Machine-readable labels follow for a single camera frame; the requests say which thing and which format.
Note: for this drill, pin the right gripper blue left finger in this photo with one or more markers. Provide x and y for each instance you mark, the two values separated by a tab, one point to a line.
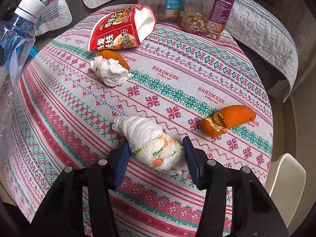
118	160

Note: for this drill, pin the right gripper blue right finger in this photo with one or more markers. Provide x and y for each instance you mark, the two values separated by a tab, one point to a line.
196	160

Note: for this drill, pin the tissue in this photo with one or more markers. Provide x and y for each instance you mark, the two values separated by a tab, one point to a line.
109	71
150	145

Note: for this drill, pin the orange peel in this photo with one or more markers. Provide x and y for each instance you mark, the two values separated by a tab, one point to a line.
108	54
226	118

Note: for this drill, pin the red instant noodle cup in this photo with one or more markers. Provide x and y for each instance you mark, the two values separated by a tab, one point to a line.
122	29

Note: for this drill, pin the clear plastic water bottle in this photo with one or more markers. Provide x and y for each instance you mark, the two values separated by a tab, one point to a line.
16	43

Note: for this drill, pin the white plastic trash bin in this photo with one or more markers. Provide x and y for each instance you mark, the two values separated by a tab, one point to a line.
285	184

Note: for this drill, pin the patterned handmade tablecloth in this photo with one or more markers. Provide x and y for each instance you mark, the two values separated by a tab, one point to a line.
62	115

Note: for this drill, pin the grey quilted ottoman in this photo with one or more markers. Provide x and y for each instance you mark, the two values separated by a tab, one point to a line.
258	29

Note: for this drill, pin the nut jar purple label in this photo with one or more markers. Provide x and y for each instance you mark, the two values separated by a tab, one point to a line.
206	18

